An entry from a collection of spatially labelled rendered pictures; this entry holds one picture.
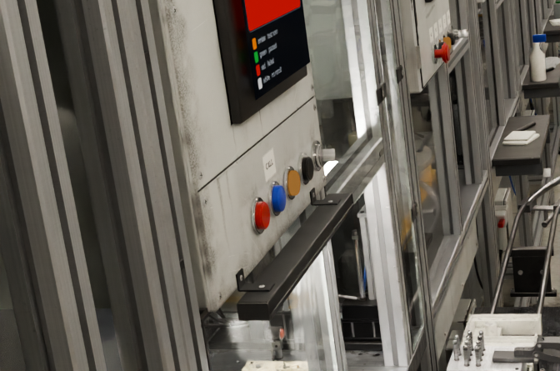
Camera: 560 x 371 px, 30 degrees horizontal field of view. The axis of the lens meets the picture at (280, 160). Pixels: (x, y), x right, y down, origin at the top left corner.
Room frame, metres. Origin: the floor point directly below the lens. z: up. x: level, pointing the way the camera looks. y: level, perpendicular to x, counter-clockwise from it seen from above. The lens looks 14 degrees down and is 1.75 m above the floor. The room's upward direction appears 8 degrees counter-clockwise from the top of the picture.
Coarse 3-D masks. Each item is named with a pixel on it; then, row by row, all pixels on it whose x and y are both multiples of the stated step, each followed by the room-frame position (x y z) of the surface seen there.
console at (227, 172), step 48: (192, 0) 1.00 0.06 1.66; (240, 0) 1.09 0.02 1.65; (192, 48) 0.99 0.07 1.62; (240, 48) 1.07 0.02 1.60; (192, 96) 0.97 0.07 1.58; (240, 96) 1.05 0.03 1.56; (288, 96) 1.24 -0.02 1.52; (192, 144) 0.95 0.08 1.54; (240, 144) 1.07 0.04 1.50; (288, 144) 1.21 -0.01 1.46; (192, 192) 0.95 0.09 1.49; (240, 192) 1.05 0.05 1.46; (288, 192) 1.18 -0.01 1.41; (192, 240) 0.96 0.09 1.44; (240, 240) 1.03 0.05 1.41
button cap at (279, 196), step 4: (276, 188) 1.13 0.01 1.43; (280, 188) 1.14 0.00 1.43; (276, 192) 1.13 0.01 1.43; (280, 192) 1.13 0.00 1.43; (284, 192) 1.15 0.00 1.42; (272, 196) 1.13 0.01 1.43; (276, 196) 1.12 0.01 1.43; (280, 196) 1.13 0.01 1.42; (284, 196) 1.15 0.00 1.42; (276, 200) 1.12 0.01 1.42; (280, 200) 1.13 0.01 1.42; (284, 200) 1.14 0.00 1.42; (276, 204) 1.12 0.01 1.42; (280, 204) 1.13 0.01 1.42; (284, 204) 1.14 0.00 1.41; (276, 208) 1.13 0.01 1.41; (280, 208) 1.13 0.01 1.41
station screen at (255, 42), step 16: (288, 16) 1.20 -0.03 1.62; (256, 32) 1.09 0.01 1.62; (272, 32) 1.14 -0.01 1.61; (288, 32) 1.19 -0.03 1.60; (304, 32) 1.25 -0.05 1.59; (256, 48) 1.08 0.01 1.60; (272, 48) 1.13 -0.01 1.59; (288, 48) 1.19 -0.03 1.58; (304, 48) 1.24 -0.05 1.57; (256, 64) 1.08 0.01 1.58; (272, 64) 1.13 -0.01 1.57; (288, 64) 1.18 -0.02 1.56; (304, 64) 1.24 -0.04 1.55; (256, 80) 1.07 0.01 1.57; (272, 80) 1.12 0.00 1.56; (256, 96) 1.06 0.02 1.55
